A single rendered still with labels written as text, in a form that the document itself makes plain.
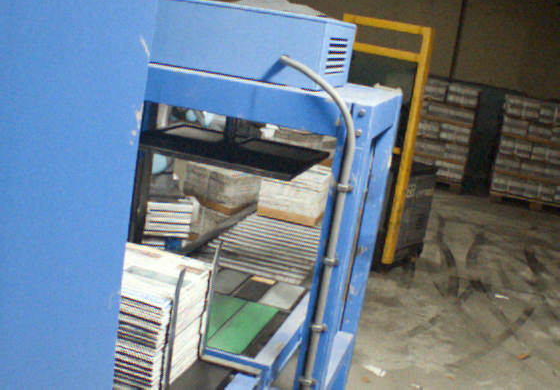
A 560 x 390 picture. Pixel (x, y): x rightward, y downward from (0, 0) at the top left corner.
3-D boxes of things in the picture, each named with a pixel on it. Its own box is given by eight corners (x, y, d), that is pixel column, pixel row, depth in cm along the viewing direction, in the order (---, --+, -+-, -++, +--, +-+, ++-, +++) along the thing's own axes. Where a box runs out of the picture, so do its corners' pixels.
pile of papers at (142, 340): (113, 324, 222) (121, 239, 217) (207, 351, 215) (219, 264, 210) (45, 371, 186) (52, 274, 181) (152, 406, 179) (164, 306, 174)
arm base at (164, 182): (147, 190, 377) (150, 171, 375) (142, 183, 391) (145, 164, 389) (177, 193, 383) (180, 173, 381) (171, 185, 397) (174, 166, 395)
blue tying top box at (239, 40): (179, 55, 269) (187, -1, 265) (347, 84, 255) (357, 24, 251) (120, 57, 225) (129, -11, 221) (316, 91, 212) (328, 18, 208)
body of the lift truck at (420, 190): (316, 245, 631) (333, 148, 615) (352, 237, 674) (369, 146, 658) (390, 271, 591) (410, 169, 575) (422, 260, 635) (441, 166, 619)
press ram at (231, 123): (221, 141, 249) (227, 100, 246) (241, 146, 247) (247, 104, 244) (214, 144, 242) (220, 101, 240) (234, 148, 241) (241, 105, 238)
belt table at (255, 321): (156, 275, 298) (159, 251, 296) (319, 316, 283) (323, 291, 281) (64, 335, 231) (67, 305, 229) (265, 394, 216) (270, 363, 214)
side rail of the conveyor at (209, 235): (264, 215, 425) (268, 193, 422) (274, 217, 424) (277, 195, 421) (166, 283, 297) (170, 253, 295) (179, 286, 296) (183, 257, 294)
